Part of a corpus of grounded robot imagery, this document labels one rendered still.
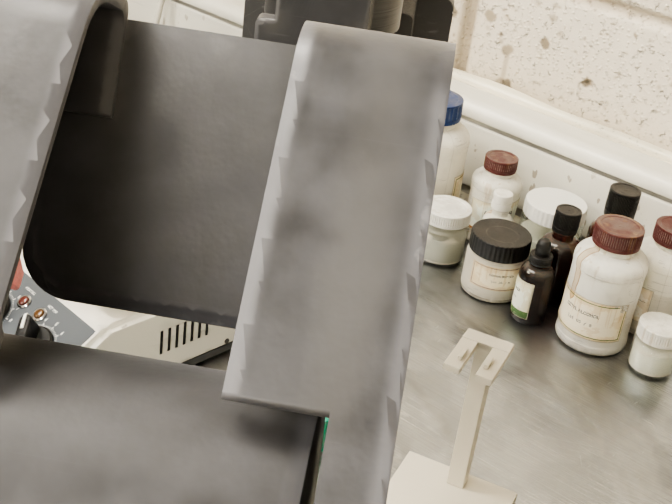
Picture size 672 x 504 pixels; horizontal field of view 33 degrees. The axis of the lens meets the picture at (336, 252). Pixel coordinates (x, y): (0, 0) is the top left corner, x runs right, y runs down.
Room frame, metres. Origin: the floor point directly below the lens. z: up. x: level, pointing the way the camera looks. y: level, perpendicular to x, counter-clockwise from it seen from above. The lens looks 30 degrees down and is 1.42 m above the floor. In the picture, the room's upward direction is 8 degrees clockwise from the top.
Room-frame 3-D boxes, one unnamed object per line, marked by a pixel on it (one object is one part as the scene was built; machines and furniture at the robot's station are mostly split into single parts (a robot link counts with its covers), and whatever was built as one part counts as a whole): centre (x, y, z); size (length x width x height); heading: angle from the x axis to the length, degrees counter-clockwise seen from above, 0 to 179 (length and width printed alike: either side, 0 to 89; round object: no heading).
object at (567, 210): (0.87, -0.19, 0.94); 0.04 x 0.04 x 0.09
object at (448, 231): (0.92, -0.09, 0.93); 0.05 x 0.05 x 0.05
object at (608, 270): (0.81, -0.22, 0.95); 0.06 x 0.06 x 0.11
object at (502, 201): (0.92, -0.14, 0.94); 0.03 x 0.03 x 0.07
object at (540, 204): (0.93, -0.19, 0.93); 0.06 x 0.06 x 0.07
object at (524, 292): (0.83, -0.17, 0.94); 0.03 x 0.03 x 0.08
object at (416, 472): (0.57, -0.09, 0.96); 0.08 x 0.08 x 0.13; 69
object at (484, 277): (0.87, -0.14, 0.93); 0.05 x 0.05 x 0.06
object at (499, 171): (0.97, -0.14, 0.94); 0.05 x 0.05 x 0.09
